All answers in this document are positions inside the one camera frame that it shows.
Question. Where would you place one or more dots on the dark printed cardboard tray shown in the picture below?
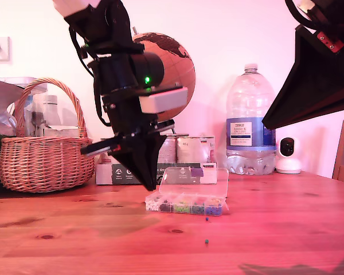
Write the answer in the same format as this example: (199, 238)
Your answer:
(106, 174)

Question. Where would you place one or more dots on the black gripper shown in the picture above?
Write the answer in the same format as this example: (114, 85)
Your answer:
(123, 114)

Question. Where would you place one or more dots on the large clear water bottle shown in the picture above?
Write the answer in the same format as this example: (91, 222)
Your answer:
(246, 100)

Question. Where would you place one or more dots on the white bottle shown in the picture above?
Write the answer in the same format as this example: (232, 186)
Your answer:
(50, 109)

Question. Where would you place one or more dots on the white carton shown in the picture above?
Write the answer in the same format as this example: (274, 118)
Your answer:
(61, 131)

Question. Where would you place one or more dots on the cork globe on stand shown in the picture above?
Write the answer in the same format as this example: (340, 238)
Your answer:
(177, 71)

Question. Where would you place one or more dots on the clear plastic pin organiser box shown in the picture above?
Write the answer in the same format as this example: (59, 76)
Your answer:
(186, 207)

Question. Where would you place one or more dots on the tin can with label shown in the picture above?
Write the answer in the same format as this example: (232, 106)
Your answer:
(195, 149)
(169, 151)
(103, 159)

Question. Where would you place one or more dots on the small white round camera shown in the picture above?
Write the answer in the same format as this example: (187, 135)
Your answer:
(288, 166)

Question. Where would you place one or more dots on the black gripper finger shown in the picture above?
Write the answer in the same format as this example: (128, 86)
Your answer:
(312, 91)

